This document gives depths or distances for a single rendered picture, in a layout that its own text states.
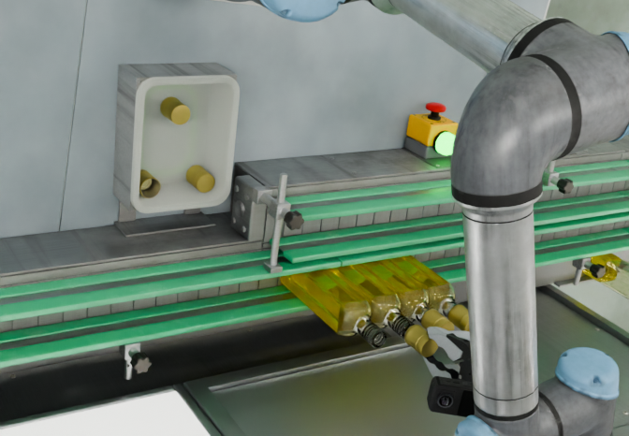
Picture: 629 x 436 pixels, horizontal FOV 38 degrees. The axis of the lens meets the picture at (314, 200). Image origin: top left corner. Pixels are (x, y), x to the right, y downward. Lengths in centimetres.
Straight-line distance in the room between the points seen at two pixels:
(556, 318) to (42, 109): 111
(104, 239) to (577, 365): 77
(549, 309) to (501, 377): 96
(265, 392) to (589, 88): 77
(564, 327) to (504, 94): 107
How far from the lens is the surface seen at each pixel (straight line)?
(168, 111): 149
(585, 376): 117
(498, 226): 98
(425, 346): 143
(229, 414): 144
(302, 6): 122
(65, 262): 145
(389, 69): 175
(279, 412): 146
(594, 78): 100
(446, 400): 131
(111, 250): 149
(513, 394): 108
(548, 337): 190
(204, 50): 154
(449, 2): 116
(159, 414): 143
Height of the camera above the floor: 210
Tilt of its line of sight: 50 degrees down
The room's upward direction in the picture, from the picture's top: 126 degrees clockwise
